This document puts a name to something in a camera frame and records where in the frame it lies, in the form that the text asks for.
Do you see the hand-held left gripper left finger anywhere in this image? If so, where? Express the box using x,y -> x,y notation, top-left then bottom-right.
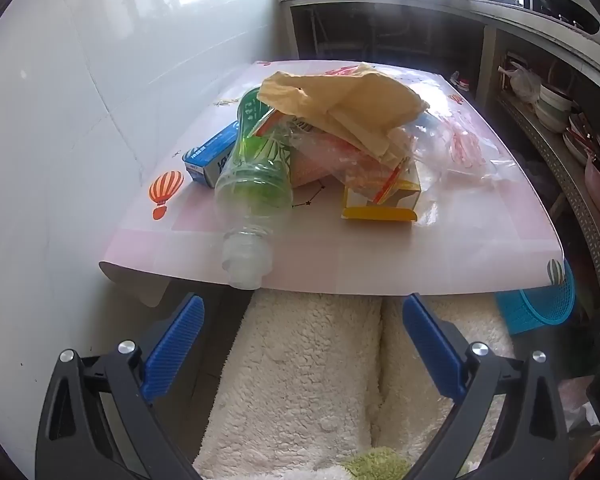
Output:
35,294 -> 206,480

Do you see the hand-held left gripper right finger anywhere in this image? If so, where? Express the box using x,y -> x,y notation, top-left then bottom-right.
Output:
401,292 -> 571,480

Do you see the blue plastic basket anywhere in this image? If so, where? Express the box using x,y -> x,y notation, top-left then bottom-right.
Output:
495,259 -> 577,336

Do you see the yellow and white box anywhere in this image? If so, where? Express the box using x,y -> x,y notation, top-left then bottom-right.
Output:
341,165 -> 423,225

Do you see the clear plastic bottle green label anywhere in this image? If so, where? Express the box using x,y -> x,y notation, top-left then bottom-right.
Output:
215,86 -> 295,291

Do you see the blue and white box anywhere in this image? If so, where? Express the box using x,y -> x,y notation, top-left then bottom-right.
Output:
182,120 -> 241,188

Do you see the clear plastic bag red print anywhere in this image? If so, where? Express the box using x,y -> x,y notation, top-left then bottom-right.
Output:
405,110 -> 521,191

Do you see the pink mesh sponge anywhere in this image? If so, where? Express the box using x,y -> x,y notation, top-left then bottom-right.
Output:
291,132 -> 366,190

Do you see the clear plastic wrap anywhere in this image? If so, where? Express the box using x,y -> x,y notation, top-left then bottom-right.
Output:
252,110 -> 416,206

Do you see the yellow cloth rag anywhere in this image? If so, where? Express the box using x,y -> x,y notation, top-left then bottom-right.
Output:
256,62 -> 431,166

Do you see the perforated metal shelf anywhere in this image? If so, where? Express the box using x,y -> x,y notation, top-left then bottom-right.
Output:
500,95 -> 600,311

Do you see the stack of plates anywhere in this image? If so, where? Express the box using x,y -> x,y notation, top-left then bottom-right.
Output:
562,115 -> 600,161

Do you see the stack of bowls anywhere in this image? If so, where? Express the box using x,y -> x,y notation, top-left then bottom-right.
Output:
534,84 -> 576,133

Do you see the white plastic bag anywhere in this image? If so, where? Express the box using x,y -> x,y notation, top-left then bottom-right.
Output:
507,62 -> 543,103

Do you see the concrete kitchen counter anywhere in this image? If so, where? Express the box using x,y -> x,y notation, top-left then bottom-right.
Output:
277,0 -> 600,311

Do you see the black wok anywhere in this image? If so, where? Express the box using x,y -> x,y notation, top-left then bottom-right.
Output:
535,0 -> 600,33

